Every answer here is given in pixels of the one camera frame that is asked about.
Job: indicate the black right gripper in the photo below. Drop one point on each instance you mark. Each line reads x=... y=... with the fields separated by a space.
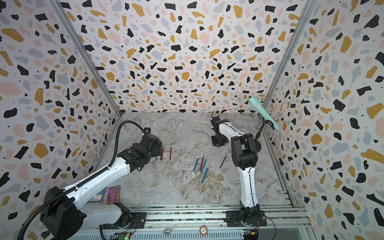
x=216 y=143

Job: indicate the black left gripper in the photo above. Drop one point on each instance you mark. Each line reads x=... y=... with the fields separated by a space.
x=159 y=152

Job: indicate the blue carving knife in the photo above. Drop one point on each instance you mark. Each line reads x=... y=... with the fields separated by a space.
x=195 y=166
x=205 y=175
x=203 y=166

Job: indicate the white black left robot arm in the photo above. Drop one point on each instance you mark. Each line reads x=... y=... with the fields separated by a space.
x=67 y=210

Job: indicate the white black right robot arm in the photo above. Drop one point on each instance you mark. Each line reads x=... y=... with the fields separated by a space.
x=244 y=156

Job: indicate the black microphone stand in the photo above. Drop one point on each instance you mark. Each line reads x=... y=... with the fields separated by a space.
x=258 y=145

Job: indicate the mint green microphone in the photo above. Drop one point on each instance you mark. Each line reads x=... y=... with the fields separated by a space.
x=254 y=102

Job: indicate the purple orange small box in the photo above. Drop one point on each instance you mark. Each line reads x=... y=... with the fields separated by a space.
x=113 y=194

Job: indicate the rainbow knife set package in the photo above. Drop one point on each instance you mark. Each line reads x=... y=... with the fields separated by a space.
x=99 y=196

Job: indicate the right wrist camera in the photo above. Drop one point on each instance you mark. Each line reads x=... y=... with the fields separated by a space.
x=215 y=121

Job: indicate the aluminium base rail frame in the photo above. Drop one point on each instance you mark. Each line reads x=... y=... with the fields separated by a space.
x=189 y=222

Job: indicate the aluminium corner post right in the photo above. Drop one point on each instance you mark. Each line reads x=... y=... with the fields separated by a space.
x=305 y=16

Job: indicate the aluminium corner post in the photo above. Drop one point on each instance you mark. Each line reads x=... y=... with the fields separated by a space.
x=305 y=16
x=65 y=21

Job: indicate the aluminium corner post left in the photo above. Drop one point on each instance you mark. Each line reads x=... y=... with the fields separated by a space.
x=65 y=21

